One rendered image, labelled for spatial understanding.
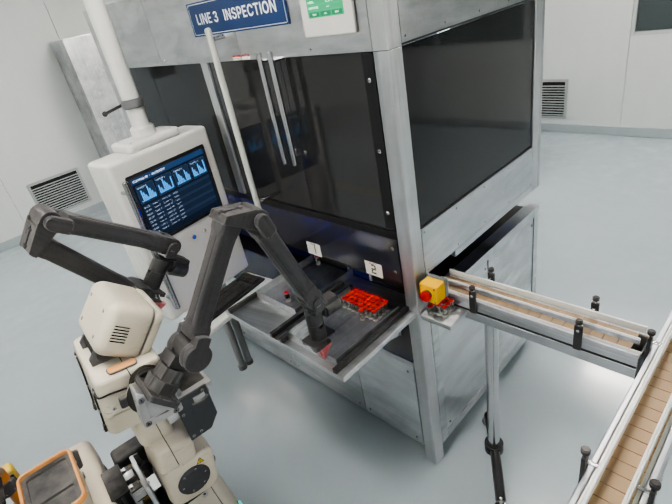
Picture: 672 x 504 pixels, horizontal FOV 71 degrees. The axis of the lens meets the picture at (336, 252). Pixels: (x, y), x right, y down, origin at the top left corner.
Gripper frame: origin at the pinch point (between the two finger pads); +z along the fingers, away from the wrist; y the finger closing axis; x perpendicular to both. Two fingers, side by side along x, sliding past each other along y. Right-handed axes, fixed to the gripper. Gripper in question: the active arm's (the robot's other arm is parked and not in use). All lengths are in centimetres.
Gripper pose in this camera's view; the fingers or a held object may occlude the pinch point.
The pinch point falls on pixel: (323, 356)
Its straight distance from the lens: 165.0
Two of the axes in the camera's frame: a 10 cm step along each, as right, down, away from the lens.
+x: -7.0, -2.3, 6.8
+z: 1.8, 8.6, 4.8
